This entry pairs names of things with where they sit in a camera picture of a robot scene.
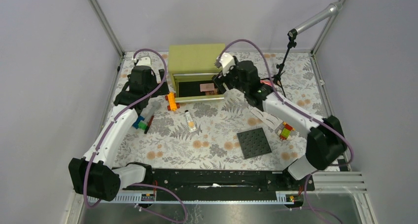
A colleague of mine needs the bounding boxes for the white cream tube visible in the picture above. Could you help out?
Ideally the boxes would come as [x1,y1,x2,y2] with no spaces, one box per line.
[185,110,197,133]

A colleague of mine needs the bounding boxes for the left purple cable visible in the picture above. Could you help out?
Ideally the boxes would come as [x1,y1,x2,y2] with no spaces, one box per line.
[82,48,188,224]

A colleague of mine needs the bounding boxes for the red brown eyeliner pencil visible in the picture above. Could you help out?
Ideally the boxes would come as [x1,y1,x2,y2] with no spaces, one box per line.
[144,116,154,134]

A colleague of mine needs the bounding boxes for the silver metal pole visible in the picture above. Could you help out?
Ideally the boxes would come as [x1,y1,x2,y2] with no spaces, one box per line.
[288,1,343,37]

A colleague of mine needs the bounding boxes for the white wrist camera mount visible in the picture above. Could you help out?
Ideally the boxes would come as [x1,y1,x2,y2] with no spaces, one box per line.
[214,53,236,76]

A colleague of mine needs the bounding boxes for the pink square compact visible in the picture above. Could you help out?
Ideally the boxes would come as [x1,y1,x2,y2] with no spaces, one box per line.
[200,83,215,92]

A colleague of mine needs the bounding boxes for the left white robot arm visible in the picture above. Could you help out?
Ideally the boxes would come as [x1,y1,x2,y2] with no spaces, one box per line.
[69,66,169,201]

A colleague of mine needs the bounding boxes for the red yellow green toy blocks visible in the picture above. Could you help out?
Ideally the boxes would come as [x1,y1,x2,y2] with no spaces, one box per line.
[279,122,295,140]

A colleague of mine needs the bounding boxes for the black tripod stand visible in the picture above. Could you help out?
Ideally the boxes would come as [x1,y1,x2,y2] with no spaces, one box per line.
[271,29,298,98]

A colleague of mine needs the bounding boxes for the white eyebrow stencil card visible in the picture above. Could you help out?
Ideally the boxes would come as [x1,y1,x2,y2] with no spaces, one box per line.
[250,108,283,130]

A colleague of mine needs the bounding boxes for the blue toy brick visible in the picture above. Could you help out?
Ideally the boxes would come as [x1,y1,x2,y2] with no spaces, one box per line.
[132,116,144,129]

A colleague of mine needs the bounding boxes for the green drawer cabinet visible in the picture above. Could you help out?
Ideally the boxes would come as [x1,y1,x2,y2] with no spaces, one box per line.
[168,43,225,103]

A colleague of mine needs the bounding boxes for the green toy brick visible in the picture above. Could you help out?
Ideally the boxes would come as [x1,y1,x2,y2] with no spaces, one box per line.
[138,121,148,130]

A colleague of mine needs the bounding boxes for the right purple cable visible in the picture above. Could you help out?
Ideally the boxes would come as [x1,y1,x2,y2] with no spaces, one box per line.
[217,38,355,224]

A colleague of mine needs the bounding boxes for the yellow toy car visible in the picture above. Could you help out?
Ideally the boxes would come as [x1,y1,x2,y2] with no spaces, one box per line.
[165,92,180,111]

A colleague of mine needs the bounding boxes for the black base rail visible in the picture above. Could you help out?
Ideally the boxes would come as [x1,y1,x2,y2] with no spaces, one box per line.
[145,168,315,201]

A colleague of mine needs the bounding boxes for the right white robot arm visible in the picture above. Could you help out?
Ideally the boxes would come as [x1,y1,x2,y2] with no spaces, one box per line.
[212,59,348,190]

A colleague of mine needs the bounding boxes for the pink lotion bottle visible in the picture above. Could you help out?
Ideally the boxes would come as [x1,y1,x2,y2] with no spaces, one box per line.
[260,80,272,87]

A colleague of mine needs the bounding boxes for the black perforated square plate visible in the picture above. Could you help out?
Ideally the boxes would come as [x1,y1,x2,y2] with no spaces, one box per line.
[237,128,272,159]

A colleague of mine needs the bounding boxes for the purple cable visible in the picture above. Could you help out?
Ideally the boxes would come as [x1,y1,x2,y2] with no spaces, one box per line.
[82,48,188,224]
[217,38,355,224]

